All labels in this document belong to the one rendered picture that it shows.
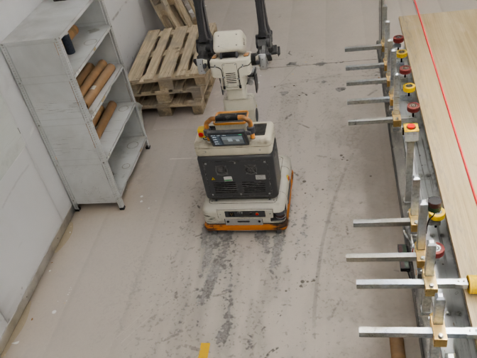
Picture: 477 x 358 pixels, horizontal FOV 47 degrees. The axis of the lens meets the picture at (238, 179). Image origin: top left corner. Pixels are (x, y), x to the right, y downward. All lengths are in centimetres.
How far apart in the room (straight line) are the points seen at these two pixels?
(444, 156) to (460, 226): 56
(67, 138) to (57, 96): 36
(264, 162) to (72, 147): 154
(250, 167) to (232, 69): 68
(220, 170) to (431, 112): 145
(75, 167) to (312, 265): 202
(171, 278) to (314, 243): 106
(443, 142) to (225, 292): 171
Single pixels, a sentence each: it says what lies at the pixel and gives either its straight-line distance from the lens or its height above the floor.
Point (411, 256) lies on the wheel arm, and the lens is 278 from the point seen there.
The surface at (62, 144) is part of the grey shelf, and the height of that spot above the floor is 70.
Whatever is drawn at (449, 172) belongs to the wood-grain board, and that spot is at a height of 90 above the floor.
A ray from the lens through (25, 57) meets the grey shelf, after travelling 415.
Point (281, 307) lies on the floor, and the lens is 368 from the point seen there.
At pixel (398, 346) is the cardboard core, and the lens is 341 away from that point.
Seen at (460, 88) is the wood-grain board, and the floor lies 90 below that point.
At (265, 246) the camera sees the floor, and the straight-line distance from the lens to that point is 406.
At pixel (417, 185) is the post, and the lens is 285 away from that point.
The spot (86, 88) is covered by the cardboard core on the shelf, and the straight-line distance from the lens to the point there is 456.
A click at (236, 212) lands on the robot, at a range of 401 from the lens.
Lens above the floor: 289
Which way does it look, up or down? 38 degrees down
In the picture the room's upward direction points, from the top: 12 degrees counter-clockwise
